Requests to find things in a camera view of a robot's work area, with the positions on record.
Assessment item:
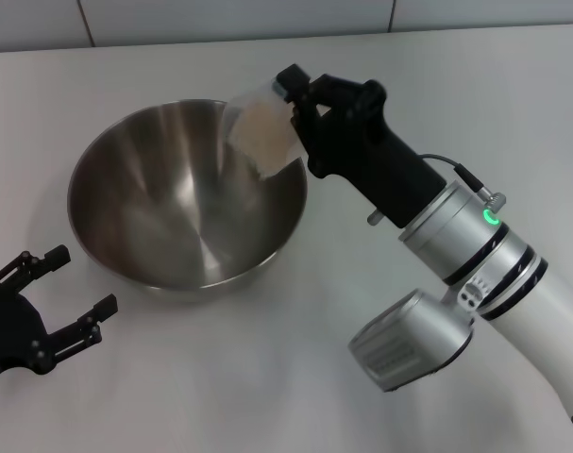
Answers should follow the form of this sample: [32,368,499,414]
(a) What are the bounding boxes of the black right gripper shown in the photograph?
[275,64,447,228]

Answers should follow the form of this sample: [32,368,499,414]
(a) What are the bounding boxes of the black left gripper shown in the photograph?
[0,244,120,383]

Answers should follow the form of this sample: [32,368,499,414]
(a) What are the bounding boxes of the clear plastic measuring cup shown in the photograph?
[222,77,307,180]

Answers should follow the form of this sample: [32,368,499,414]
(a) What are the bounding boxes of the white rice grains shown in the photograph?
[231,98,295,178]

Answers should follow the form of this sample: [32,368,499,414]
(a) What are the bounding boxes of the stainless steel mixing bowl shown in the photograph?
[67,98,309,303]

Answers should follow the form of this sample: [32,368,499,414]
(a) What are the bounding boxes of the white partition panel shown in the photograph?
[395,0,573,34]
[0,0,396,54]

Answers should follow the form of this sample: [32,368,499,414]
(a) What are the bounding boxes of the black cable with silver plug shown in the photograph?
[420,153,507,210]

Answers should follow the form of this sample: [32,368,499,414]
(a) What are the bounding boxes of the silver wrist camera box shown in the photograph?
[347,288,476,393]

